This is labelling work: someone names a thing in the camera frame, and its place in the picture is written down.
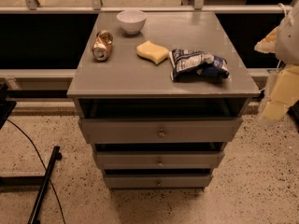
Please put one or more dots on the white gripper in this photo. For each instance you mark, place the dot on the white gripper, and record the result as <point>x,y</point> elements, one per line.
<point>288,44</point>

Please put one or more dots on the grey bottom drawer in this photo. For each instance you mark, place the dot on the grey bottom drawer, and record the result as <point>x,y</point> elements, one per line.
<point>156,181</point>

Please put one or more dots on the grey drawer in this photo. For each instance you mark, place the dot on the grey drawer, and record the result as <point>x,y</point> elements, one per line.
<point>120,160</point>
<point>145,131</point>
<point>156,181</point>

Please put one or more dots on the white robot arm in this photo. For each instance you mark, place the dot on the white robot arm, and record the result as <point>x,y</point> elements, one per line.
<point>287,48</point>

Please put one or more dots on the grey wooden drawer cabinet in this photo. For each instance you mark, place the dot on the grey wooden drawer cabinet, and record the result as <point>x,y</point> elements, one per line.
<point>126,86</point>

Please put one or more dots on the grey top drawer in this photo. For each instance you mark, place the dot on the grey top drawer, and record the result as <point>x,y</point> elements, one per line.
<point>145,131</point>

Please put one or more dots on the grey middle drawer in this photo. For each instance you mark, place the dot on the grey middle drawer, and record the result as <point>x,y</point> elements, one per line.
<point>120,160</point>

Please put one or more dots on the blue white chip bag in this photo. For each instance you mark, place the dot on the blue white chip bag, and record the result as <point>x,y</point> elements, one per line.
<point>201,63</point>

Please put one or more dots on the yellow sponge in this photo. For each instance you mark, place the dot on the yellow sponge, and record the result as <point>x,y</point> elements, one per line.
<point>152,52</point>

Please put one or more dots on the white ceramic bowl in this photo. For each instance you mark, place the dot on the white ceramic bowl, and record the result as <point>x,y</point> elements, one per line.
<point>132,21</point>

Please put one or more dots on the crushed golden soda can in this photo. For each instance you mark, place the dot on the crushed golden soda can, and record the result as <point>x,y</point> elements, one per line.
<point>102,46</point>

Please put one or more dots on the black metal stand leg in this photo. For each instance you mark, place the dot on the black metal stand leg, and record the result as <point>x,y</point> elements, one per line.
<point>55,156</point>

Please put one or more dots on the black device at left edge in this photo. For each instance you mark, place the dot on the black device at left edge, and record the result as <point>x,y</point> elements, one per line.
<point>6,105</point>

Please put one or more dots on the metal railing frame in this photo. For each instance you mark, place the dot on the metal railing frame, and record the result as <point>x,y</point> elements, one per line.
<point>149,3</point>

